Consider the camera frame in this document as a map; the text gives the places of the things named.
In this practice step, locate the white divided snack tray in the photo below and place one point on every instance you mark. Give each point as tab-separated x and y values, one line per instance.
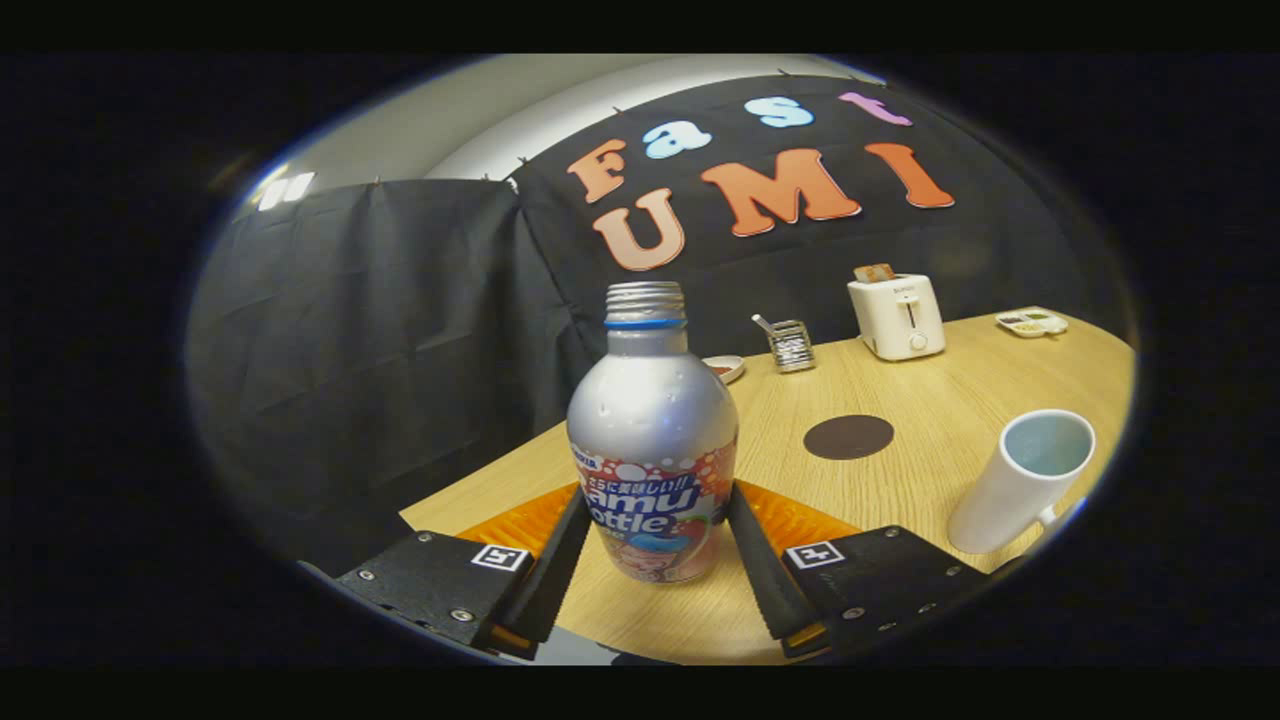
1032	322

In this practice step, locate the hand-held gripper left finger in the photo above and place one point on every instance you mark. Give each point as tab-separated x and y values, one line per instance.
555	570

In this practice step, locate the metal mesh holder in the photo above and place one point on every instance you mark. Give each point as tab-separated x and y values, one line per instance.
792	347

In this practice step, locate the small white sauce dish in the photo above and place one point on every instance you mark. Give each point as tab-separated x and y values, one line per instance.
724	368

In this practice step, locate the toast slice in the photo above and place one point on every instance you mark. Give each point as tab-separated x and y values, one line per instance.
874	273

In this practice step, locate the wooden table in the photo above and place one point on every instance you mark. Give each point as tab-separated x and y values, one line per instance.
900	390

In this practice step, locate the dark brown round coaster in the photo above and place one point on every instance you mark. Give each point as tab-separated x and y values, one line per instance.
848	437

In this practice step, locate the silver juice bottle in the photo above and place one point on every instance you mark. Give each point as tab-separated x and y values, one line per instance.
650	420

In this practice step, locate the white toaster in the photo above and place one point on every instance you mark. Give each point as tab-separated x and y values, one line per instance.
897	318

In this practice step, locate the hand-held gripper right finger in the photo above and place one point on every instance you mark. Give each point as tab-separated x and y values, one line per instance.
765	570

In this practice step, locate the white cup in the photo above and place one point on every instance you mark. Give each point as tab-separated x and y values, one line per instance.
1000	500

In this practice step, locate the black backdrop cloth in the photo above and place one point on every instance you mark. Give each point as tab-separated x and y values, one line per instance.
380	330

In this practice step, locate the narrow ceiling light panel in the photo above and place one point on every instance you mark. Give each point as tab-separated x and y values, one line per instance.
286	190

